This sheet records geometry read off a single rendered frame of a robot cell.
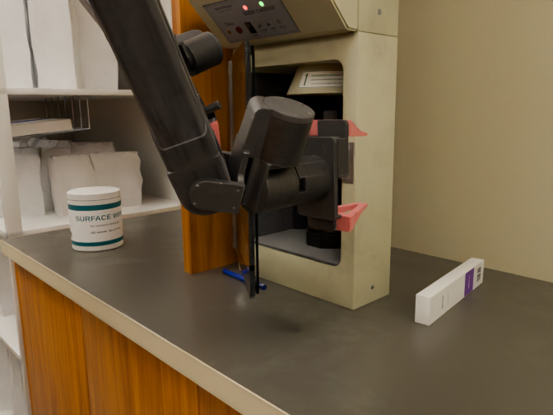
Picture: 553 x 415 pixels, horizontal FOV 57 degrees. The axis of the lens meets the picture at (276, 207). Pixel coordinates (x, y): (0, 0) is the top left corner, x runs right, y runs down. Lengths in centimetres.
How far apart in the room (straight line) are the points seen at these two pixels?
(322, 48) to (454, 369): 55
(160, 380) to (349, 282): 37
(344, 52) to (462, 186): 51
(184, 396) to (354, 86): 58
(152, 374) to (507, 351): 59
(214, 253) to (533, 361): 67
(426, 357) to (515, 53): 68
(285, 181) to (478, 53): 75
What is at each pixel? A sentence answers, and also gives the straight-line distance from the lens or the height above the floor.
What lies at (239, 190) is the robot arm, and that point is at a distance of 53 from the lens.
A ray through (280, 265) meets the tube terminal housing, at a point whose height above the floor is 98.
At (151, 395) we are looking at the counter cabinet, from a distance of 101.
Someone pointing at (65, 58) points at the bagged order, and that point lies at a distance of 194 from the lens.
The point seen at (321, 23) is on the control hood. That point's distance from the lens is 86.
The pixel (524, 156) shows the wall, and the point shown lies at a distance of 118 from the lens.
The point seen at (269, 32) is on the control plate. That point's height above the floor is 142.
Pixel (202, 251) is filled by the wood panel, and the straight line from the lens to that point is 113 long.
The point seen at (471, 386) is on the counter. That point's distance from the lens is 73.
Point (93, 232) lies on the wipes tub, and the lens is 135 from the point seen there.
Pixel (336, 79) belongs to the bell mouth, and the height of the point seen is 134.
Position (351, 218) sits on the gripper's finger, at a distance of 65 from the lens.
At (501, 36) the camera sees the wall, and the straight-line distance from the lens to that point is 121.
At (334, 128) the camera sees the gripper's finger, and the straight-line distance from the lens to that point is 64.
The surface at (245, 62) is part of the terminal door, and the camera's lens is 76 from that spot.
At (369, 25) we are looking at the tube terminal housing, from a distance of 88.
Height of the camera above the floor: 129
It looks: 11 degrees down
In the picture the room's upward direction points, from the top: 1 degrees counter-clockwise
